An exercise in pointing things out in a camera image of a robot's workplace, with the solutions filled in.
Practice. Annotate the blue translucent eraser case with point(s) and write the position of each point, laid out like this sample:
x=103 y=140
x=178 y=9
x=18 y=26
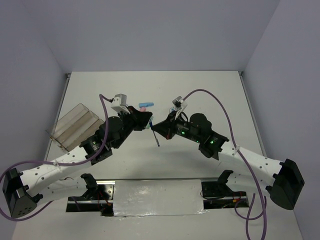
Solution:
x=145 y=104

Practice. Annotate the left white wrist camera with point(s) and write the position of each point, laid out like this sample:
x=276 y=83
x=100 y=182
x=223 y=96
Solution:
x=119 y=104

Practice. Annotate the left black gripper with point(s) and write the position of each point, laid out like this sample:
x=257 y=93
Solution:
x=141 y=119

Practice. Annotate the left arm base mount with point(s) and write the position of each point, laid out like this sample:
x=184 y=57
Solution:
x=98 y=197

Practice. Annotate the clear brown three-compartment organizer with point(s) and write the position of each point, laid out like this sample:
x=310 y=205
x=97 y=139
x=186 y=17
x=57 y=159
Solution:
x=74 y=127

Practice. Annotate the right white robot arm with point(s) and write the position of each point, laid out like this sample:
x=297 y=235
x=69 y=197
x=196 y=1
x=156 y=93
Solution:
x=239 y=169

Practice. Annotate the blue pen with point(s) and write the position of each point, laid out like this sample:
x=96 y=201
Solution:
x=156 y=139

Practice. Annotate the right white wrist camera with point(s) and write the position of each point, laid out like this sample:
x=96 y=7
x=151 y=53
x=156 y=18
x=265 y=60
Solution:
x=180 y=104

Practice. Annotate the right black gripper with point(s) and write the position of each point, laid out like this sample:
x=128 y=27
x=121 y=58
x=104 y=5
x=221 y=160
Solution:
x=166 y=127

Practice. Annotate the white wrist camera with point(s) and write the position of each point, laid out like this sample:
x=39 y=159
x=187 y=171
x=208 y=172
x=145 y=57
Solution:
x=119 y=104
x=180 y=104

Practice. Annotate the white base cover plate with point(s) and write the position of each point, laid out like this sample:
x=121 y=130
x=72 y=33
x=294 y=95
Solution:
x=144 y=198

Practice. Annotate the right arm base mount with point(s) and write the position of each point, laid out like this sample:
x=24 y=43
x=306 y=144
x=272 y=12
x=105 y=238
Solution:
x=217 y=195

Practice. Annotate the blue slime jar right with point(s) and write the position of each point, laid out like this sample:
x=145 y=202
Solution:
x=172 y=109

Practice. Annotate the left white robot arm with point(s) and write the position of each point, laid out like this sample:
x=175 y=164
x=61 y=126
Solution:
x=51 y=180

